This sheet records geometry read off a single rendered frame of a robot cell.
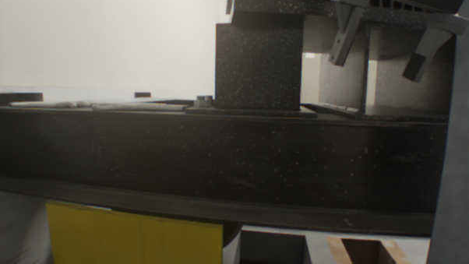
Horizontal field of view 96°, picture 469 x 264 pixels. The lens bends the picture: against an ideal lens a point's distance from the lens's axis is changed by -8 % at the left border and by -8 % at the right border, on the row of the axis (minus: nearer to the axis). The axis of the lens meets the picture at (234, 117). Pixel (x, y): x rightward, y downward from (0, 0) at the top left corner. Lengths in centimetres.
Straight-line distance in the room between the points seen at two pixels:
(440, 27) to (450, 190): 27
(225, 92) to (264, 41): 15
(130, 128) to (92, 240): 31
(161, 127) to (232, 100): 20
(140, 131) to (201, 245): 32
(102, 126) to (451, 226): 80
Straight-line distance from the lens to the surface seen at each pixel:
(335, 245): 130
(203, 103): 53
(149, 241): 66
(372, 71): 392
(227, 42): 56
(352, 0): 35
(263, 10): 50
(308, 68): 367
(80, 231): 77
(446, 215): 55
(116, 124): 69
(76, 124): 78
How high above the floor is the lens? 71
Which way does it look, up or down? 6 degrees down
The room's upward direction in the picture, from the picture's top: 1 degrees clockwise
